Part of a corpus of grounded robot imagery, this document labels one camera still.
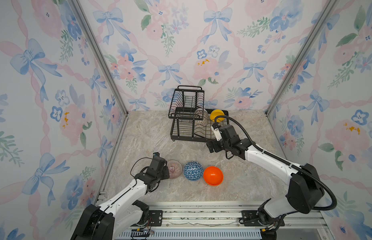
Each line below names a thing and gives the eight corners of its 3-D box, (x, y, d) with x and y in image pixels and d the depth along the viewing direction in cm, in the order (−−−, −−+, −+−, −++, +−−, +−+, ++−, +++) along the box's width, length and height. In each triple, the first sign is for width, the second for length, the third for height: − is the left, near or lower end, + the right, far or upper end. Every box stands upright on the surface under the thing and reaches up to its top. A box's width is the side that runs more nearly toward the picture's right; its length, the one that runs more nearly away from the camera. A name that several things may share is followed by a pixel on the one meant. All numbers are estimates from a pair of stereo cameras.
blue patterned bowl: (183, 180, 88) (183, 177, 84) (184, 164, 94) (183, 161, 90) (203, 180, 88) (203, 177, 84) (202, 164, 94) (202, 161, 90)
